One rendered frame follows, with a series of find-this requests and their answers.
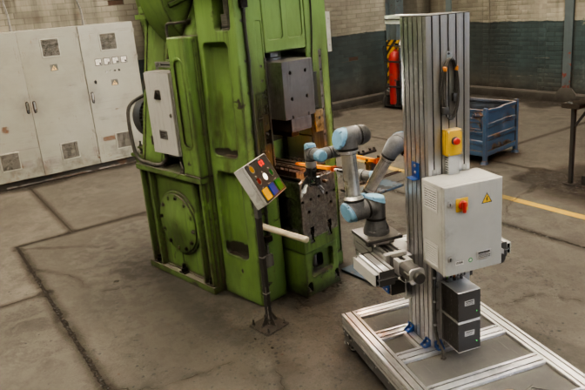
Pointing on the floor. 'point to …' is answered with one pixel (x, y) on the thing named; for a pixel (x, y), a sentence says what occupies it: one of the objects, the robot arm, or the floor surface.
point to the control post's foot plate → (269, 325)
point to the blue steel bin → (493, 126)
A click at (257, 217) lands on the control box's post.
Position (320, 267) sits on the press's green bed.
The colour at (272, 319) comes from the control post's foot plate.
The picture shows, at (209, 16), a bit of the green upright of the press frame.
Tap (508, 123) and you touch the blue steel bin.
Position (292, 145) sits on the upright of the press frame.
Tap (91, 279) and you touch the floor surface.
